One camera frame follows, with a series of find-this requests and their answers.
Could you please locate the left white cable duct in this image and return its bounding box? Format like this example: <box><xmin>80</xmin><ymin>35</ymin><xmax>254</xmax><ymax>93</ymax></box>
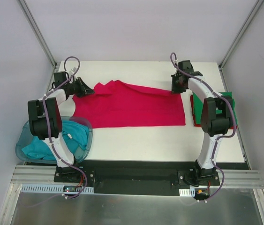
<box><xmin>21</xmin><ymin>184</ymin><xmax>94</xmax><ymax>195</ymax></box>

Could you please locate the folded red t shirt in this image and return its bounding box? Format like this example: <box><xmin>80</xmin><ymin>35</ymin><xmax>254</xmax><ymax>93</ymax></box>
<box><xmin>190</xmin><ymin>92</ymin><xmax>237</xmax><ymax>127</ymax></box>

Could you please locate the folded green t shirt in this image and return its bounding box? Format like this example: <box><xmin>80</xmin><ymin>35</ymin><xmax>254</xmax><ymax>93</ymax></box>
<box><xmin>192</xmin><ymin>91</ymin><xmax>238</xmax><ymax>126</ymax></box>

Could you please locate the left aluminium frame post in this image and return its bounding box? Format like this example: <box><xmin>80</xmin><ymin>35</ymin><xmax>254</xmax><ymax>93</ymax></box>
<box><xmin>16</xmin><ymin>0</ymin><xmax>57</xmax><ymax>68</ymax></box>

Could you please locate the aluminium frame post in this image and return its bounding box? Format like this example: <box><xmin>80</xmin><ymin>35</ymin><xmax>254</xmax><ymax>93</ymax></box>
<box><xmin>219</xmin><ymin>0</ymin><xmax>264</xmax><ymax>71</ymax></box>
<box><xmin>16</xmin><ymin>0</ymin><xmax>57</xmax><ymax>68</ymax></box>

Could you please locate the white cable duct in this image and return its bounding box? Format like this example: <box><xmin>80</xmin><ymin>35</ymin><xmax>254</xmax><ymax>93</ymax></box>
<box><xmin>179</xmin><ymin>188</ymin><xmax>196</xmax><ymax>197</ymax></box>
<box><xmin>21</xmin><ymin>184</ymin><xmax>94</xmax><ymax>195</ymax></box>

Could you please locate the right aluminium frame post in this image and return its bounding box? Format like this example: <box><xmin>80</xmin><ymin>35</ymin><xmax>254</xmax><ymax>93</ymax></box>
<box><xmin>219</xmin><ymin>0</ymin><xmax>264</xmax><ymax>71</ymax></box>

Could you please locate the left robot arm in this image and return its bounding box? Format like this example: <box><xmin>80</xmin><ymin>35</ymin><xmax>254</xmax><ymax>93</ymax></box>
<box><xmin>28</xmin><ymin>71</ymin><xmax>95</xmax><ymax>182</ymax></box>

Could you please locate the magenta t shirt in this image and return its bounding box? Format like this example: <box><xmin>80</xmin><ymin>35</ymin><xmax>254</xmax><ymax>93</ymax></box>
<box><xmin>73</xmin><ymin>80</ymin><xmax>186</xmax><ymax>128</ymax></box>

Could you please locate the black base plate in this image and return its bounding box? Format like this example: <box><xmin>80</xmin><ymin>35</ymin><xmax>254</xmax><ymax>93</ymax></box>
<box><xmin>54</xmin><ymin>160</ymin><xmax>219</xmax><ymax>196</ymax></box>

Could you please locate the teal t shirt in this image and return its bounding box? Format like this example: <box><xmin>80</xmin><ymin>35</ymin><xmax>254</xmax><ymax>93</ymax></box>
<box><xmin>22</xmin><ymin>120</ymin><xmax>89</xmax><ymax>162</ymax></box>

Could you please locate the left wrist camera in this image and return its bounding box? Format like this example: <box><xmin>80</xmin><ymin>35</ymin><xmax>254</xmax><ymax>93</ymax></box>
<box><xmin>69</xmin><ymin>67</ymin><xmax>77</xmax><ymax>74</ymax></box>

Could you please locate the right white cable duct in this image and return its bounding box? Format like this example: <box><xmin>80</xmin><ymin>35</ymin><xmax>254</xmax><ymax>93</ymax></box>
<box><xmin>179</xmin><ymin>188</ymin><xmax>196</xmax><ymax>197</ymax></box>

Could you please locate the translucent blue plastic basket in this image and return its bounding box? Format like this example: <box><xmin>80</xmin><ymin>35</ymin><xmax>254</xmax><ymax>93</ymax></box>
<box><xmin>15</xmin><ymin>116</ymin><xmax>93</xmax><ymax>164</ymax></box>

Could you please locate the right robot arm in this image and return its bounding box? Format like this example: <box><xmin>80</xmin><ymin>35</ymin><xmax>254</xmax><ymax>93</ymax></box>
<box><xmin>171</xmin><ymin>59</ymin><xmax>237</xmax><ymax>185</ymax></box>

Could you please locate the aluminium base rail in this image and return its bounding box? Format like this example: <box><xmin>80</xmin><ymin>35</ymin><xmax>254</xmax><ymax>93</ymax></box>
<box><xmin>11</xmin><ymin>165</ymin><xmax>264</xmax><ymax>189</ymax></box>

